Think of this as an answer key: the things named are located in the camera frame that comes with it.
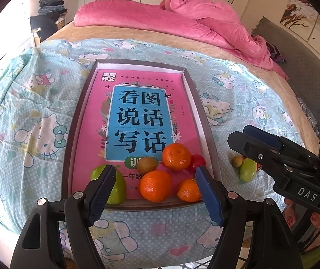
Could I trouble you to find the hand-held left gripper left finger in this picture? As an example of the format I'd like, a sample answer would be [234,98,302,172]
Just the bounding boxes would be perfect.
[10,165,116,269]

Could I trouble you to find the grey headboard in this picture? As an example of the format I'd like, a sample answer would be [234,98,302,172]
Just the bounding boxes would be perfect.
[251,17,320,124]

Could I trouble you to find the small orange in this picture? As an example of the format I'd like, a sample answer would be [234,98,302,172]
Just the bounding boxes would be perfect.
[176,178,204,203]

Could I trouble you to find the small green fruit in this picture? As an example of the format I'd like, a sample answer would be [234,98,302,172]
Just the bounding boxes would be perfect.
[239,158,257,182]

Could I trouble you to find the tree-print cabinet doors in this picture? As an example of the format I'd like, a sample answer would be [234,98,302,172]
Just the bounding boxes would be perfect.
[279,0,320,59]

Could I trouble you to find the dark patterned cloth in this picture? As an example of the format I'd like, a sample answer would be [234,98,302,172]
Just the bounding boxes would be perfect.
[296,95,320,124]

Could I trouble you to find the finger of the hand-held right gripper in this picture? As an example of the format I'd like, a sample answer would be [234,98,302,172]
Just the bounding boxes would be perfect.
[228,131,320,187]
[243,125,319,166]

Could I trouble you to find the pile of dark clothes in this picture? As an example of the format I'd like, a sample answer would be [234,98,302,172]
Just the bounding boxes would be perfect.
[30,15,58,41]

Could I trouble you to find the grey cardboard tray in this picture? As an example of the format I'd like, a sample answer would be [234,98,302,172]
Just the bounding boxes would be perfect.
[61,59,222,210]

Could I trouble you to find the cat-print blue bedsheet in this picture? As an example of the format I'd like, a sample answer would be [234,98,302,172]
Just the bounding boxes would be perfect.
[0,38,307,261]

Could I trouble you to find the large green fruit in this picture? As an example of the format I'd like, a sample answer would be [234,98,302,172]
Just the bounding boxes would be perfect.
[90,165,127,205]

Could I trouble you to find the pink book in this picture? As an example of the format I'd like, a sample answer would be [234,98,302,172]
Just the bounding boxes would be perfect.
[72,69,208,202]

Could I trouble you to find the dark striped pillow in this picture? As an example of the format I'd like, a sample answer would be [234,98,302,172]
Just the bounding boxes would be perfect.
[266,42,286,63]

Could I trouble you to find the large orange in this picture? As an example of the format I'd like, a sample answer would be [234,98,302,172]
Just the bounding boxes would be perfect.
[162,143,192,172]
[138,170,172,203]

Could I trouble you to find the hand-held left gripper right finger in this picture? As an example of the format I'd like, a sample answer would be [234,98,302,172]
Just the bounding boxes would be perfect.
[196,165,306,269]

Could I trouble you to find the pink blanket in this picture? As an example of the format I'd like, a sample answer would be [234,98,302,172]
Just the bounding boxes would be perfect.
[74,0,288,80]

